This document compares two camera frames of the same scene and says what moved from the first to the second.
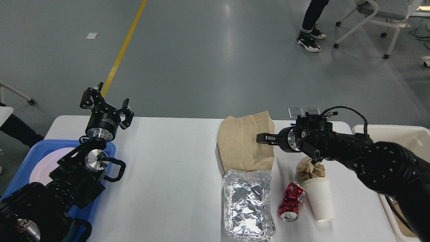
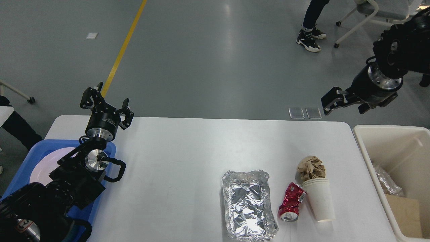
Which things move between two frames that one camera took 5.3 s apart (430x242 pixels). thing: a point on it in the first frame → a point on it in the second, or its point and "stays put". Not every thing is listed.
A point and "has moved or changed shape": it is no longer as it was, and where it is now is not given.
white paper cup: (318, 189) stays put
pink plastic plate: (46, 164) stays put
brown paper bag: (237, 138) has moved or changed shape
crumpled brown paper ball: (306, 169) stays put
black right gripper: (286, 139) → (362, 89)
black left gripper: (103, 122) stays put
